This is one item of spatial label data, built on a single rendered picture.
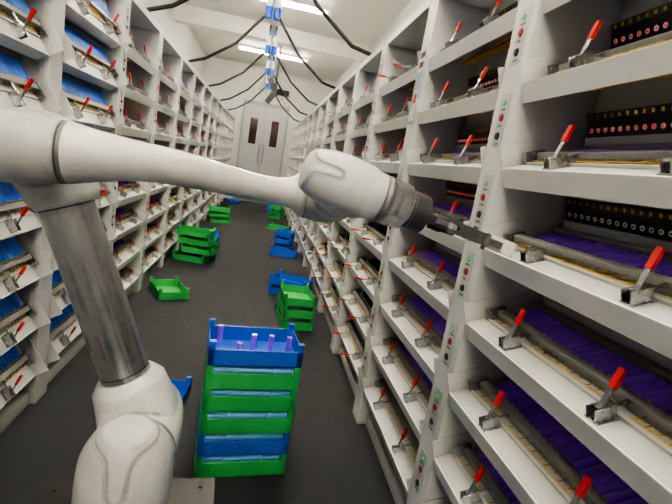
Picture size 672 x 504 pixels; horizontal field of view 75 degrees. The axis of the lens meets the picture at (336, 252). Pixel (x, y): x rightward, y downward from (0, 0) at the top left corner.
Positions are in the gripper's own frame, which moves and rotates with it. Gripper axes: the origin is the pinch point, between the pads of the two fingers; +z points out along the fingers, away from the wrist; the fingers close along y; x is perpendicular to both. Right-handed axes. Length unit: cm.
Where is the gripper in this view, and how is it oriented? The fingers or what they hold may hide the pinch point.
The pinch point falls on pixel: (495, 243)
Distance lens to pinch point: 94.4
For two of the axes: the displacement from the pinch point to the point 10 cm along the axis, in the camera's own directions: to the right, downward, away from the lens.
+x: 3.7, -9.2, -1.4
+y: 1.6, 2.1, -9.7
